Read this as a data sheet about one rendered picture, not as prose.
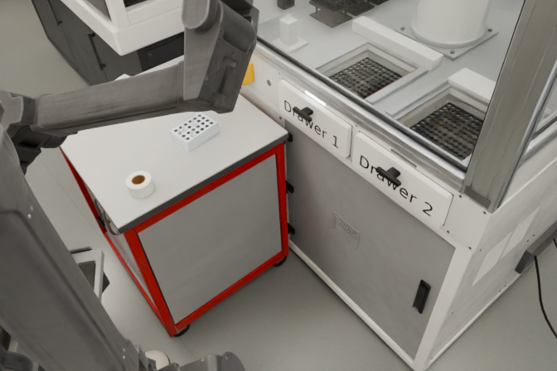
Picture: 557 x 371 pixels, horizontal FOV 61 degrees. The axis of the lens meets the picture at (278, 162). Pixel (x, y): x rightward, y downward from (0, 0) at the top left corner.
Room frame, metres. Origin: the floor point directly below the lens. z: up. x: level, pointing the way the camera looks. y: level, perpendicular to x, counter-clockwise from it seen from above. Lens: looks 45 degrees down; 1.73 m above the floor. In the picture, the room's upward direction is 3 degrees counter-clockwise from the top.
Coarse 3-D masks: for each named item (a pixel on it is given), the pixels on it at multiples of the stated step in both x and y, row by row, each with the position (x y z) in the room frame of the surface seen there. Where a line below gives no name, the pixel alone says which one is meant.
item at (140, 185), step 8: (128, 176) 0.92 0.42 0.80; (136, 176) 0.92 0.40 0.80; (144, 176) 0.92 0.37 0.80; (128, 184) 0.89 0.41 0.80; (136, 184) 0.89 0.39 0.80; (144, 184) 0.89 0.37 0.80; (152, 184) 0.90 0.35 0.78; (136, 192) 0.87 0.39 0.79; (144, 192) 0.88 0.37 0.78; (152, 192) 0.89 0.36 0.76
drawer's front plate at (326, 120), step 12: (288, 84) 1.13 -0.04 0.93; (288, 96) 1.12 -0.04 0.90; (300, 96) 1.07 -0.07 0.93; (288, 108) 1.12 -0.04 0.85; (300, 108) 1.07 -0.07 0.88; (312, 108) 1.03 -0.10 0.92; (324, 108) 1.01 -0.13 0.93; (312, 120) 1.03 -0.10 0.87; (324, 120) 0.99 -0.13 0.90; (336, 120) 0.96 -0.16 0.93; (312, 132) 1.03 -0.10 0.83; (324, 132) 0.99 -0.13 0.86; (336, 132) 0.95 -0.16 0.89; (348, 132) 0.92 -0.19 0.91; (348, 144) 0.93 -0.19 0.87
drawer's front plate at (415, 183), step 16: (368, 144) 0.86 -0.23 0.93; (352, 160) 0.90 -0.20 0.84; (368, 160) 0.86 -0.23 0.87; (384, 160) 0.82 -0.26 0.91; (400, 160) 0.80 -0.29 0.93; (400, 176) 0.77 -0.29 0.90; (416, 176) 0.74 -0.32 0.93; (416, 192) 0.73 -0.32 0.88; (432, 192) 0.70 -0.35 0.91; (448, 192) 0.69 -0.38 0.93; (416, 208) 0.72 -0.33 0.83; (448, 208) 0.68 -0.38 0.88
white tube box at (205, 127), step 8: (200, 112) 1.19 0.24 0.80; (200, 120) 1.16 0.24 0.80; (208, 120) 1.16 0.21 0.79; (176, 128) 1.12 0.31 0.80; (192, 128) 1.12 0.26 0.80; (200, 128) 1.11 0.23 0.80; (208, 128) 1.11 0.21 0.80; (216, 128) 1.13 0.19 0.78; (176, 136) 1.09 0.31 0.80; (184, 136) 1.09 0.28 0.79; (200, 136) 1.09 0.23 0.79; (208, 136) 1.11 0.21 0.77; (184, 144) 1.06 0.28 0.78; (192, 144) 1.06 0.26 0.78
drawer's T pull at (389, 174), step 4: (376, 168) 0.79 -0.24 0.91; (380, 168) 0.79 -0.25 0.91; (392, 168) 0.79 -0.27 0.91; (380, 172) 0.78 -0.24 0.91; (384, 172) 0.77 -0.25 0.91; (388, 172) 0.77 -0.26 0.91; (392, 172) 0.77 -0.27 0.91; (396, 172) 0.77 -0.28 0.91; (384, 176) 0.77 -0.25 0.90; (388, 176) 0.76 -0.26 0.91; (392, 176) 0.76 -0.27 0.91; (396, 176) 0.76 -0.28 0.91; (388, 180) 0.76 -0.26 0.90; (392, 180) 0.75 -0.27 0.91; (396, 180) 0.75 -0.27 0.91; (396, 184) 0.74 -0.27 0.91; (400, 184) 0.74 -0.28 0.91
